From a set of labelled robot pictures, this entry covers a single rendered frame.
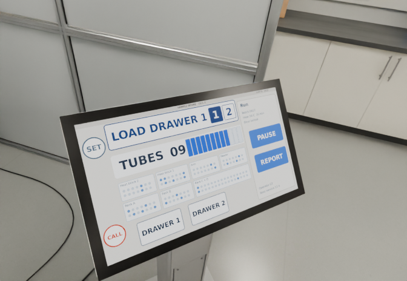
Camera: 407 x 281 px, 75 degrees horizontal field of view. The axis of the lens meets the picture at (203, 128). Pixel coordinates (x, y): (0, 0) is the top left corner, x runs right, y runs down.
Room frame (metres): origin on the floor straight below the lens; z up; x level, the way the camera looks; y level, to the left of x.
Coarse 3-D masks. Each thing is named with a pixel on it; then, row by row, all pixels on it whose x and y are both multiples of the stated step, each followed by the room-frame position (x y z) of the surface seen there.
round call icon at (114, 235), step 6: (120, 222) 0.29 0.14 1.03; (102, 228) 0.27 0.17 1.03; (108, 228) 0.28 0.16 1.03; (114, 228) 0.28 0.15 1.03; (120, 228) 0.28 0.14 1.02; (102, 234) 0.27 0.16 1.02; (108, 234) 0.27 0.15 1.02; (114, 234) 0.27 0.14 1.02; (120, 234) 0.28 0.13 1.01; (126, 234) 0.28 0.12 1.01; (108, 240) 0.26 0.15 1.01; (114, 240) 0.27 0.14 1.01; (120, 240) 0.27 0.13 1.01; (126, 240) 0.27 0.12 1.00; (108, 246) 0.26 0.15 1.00; (114, 246) 0.26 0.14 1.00
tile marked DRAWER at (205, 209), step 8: (224, 192) 0.40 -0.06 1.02; (200, 200) 0.37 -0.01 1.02; (208, 200) 0.38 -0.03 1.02; (216, 200) 0.38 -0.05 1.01; (224, 200) 0.39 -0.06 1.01; (192, 208) 0.35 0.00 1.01; (200, 208) 0.36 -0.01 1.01; (208, 208) 0.36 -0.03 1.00; (216, 208) 0.37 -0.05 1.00; (224, 208) 0.38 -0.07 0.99; (192, 216) 0.34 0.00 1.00; (200, 216) 0.35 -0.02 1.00; (208, 216) 0.35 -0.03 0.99; (216, 216) 0.36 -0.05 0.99; (192, 224) 0.33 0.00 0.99
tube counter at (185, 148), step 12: (216, 132) 0.48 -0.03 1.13; (228, 132) 0.50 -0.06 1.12; (240, 132) 0.51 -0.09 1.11; (168, 144) 0.42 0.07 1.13; (180, 144) 0.43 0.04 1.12; (192, 144) 0.44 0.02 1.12; (204, 144) 0.45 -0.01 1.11; (216, 144) 0.47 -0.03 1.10; (228, 144) 0.48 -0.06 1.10; (180, 156) 0.42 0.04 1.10; (192, 156) 0.43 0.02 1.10
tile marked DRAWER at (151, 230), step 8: (176, 208) 0.34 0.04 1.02; (160, 216) 0.32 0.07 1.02; (168, 216) 0.33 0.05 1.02; (176, 216) 0.33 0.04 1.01; (136, 224) 0.30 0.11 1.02; (144, 224) 0.30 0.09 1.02; (152, 224) 0.31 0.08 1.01; (160, 224) 0.31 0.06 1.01; (168, 224) 0.32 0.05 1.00; (176, 224) 0.32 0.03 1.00; (184, 224) 0.33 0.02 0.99; (144, 232) 0.29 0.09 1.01; (152, 232) 0.30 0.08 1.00; (160, 232) 0.30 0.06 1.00; (168, 232) 0.31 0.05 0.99; (176, 232) 0.31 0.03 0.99; (144, 240) 0.28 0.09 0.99; (152, 240) 0.29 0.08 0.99
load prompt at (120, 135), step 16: (176, 112) 0.48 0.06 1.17; (192, 112) 0.49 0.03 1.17; (208, 112) 0.51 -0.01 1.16; (224, 112) 0.52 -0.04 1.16; (112, 128) 0.40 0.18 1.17; (128, 128) 0.41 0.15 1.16; (144, 128) 0.43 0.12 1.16; (160, 128) 0.44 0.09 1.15; (176, 128) 0.45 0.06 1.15; (192, 128) 0.47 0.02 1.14; (112, 144) 0.38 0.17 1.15; (128, 144) 0.39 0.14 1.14
